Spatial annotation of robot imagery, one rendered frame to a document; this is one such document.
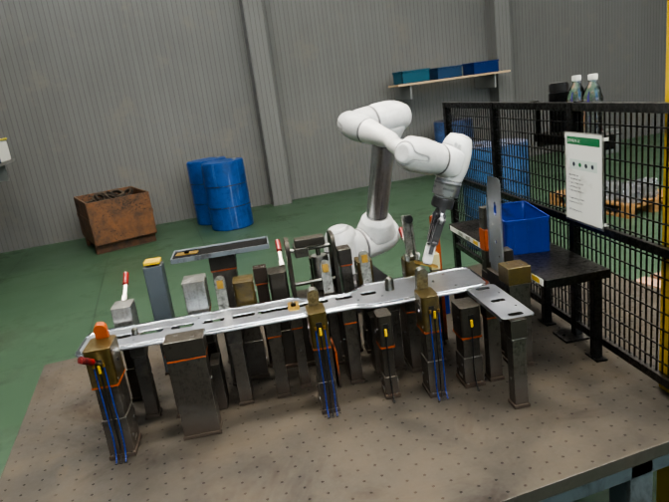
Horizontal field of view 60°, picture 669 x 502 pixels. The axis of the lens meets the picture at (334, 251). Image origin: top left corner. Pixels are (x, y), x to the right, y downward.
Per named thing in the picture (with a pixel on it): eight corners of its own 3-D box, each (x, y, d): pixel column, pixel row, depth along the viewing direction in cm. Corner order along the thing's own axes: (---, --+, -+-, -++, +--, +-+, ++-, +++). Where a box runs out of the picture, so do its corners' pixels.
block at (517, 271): (513, 369, 199) (508, 269, 190) (503, 359, 207) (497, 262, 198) (535, 365, 200) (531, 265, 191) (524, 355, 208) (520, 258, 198)
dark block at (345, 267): (351, 354, 227) (337, 250, 216) (347, 347, 234) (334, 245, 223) (363, 351, 228) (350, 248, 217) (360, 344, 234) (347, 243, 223)
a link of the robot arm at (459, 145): (447, 177, 204) (421, 173, 196) (459, 132, 200) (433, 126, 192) (471, 184, 196) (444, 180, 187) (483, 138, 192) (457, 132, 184)
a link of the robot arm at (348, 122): (355, 117, 224) (382, 110, 231) (329, 108, 238) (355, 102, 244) (356, 149, 231) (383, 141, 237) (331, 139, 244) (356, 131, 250)
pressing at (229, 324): (70, 363, 180) (69, 359, 180) (88, 335, 202) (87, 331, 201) (494, 287, 196) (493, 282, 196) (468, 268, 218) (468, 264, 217)
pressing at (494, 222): (503, 276, 201) (498, 178, 192) (489, 267, 212) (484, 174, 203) (505, 276, 202) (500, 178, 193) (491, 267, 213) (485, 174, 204)
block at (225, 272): (228, 364, 232) (207, 256, 221) (228, 356, 240) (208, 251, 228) (253, 359, 234) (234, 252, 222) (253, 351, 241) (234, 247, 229)
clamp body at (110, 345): (107, 468, 174) (77, 357, 165) (115, 442, 188) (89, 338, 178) (135, 462, 175) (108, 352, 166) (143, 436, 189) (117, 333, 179)
